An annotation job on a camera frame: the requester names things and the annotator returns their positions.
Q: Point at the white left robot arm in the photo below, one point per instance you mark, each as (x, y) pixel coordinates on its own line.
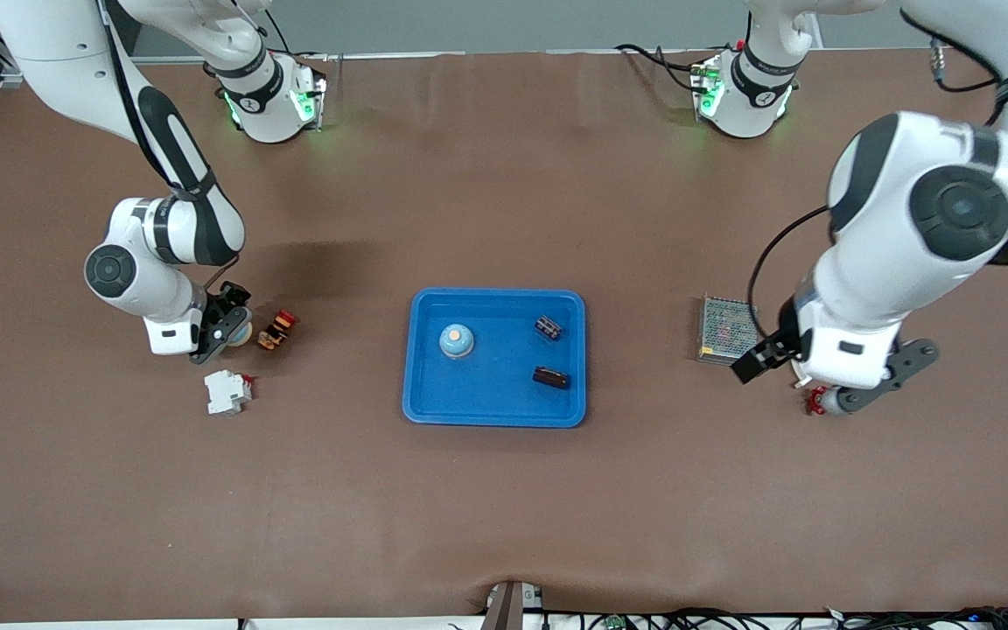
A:
(906, 175)

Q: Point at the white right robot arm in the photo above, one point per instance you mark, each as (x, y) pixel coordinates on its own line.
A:
(58, 52)

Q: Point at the metal mesh power supply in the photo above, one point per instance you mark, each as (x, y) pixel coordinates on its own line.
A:
(723, 328)

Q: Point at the white curved plastic bracket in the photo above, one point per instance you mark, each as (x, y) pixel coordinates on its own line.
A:
(797, 376)

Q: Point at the small purple electrolytic capacitor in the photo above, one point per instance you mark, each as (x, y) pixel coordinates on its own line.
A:
(546, 331)

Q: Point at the white circuit breaker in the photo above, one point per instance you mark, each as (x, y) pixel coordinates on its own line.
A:
(224, 394)

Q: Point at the small green circuit board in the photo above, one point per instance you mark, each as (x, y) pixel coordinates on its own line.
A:
(613, 622)

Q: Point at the blue bell with cream button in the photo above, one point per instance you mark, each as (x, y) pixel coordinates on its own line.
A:
(246, 338)
(457, 343)

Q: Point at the red orange selector switch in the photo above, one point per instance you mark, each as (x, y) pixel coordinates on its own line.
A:
(276, 331)

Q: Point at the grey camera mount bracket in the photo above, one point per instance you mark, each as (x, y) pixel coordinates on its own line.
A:
(508, 608)

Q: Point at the blue plastic tray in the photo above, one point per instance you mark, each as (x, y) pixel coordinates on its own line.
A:
(504, 407)

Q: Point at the brown table cover mat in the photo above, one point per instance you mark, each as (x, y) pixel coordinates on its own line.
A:
(504, 507)

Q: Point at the brown electrolytic capacitor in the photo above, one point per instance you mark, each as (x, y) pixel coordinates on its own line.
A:
(550, 378)

